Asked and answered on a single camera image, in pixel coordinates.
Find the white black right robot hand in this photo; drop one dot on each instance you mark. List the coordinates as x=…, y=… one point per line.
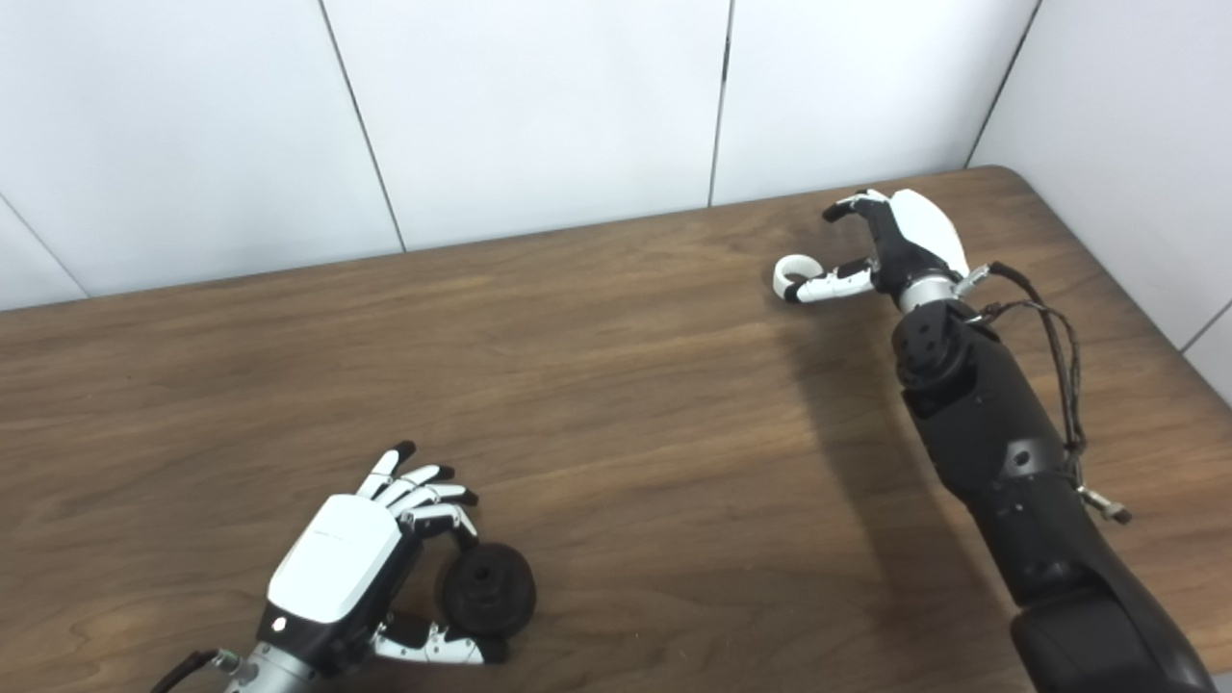
x=924, y=231

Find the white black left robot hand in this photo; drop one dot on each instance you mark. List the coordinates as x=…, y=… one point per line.
x=332, y=563

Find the round black part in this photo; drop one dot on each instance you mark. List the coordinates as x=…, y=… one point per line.
x=491, y=592

